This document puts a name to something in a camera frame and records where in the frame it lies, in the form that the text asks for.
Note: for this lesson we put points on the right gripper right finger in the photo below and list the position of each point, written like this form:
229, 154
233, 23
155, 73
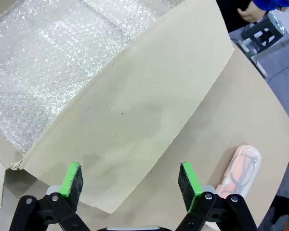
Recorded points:
189, 183

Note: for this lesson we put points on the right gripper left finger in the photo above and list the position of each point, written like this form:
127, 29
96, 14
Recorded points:
71, 178

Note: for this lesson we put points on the pink clear glasses case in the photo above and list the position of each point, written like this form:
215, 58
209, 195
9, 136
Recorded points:
245, 163

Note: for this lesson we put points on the person's left forearm blue sleeve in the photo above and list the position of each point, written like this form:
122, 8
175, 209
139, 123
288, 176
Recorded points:
272, 3

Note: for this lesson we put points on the brown cardboard shipping box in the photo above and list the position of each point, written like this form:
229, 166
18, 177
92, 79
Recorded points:
135, 96

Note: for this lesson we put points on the person's left hand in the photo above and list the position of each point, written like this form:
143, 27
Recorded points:
253, 14

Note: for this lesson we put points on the clear bubble wrap sheet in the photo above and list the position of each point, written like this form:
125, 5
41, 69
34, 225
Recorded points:
38, 60

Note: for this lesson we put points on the grey metal stool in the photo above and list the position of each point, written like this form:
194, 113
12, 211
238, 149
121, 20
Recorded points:
257, 33

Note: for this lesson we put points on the person in blue hoodie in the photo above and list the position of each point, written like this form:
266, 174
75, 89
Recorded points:
228, 14

